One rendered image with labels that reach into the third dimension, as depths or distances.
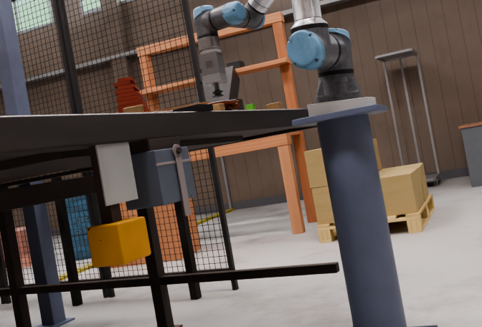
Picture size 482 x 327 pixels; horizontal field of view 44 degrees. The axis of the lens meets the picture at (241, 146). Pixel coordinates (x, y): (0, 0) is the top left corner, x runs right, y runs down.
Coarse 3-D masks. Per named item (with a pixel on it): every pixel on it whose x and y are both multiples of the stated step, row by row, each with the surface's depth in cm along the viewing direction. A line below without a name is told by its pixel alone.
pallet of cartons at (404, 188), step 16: (320, 160) 474; (320, 176) 475; (384, 176) 463; (400, 176) 452; (416, 176) 478; (320, 192) 476; (384, 192) 457; (400, 192) 453; (416, 192) 462; (320, 208) 477; (400, 208) 453; (416, 208) 449; (432, 208) 545; (320, 224) 477; (416, 224) 446; (320, 240) 475
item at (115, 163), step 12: (108, 144) 118; (120, 144) 122; (108, 156) 118; (120, 156) 121; (108, 168) 117; (120, 168) 121; (132, 168) 124; (108, 180) 117; (120, 180) 120; (132, 180) 123; (108, 192) 116; (120, 192) 119; (132, 192) 122; (108, 204) 116
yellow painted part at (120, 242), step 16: (96, 160) 118; (96, 176) 118; (96, 192) 119; (112, 208) 118; (112, 224) 114; (128, 224) 116; (144, 224) 120; (96, 240) 116; (112, 240) 114; (128, 240) 115; (144, 240) 119; (96, 256) 116; (112, 256) 114; (128, 256) 114; (144, 256) 119
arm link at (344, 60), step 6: (330, 30) 190; (336, 30) 191; (342, 30) 191; (336, 36) 190; (342, 36) 191; (348, 36) 193; (342, 42) 190; (348, 42) 192; (342, 48) 189; (348, 48) 192; (342, 54) 189; (348, 54) 192; (336, 60) 188; (342, 60) 190; (348, 60) 192; (336, 66) 190; (342, 66) 191; (348, 66) 191; (318, 72) 195
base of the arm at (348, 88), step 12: (324, 72) 192; (336, 72) 190; (348, 72) 191; (324, 84) 192; (336, 84) 190; (348, 84) 191; (324, 96) 191; (336, 96) 189; (348, 96) 189; (360, 96) 192
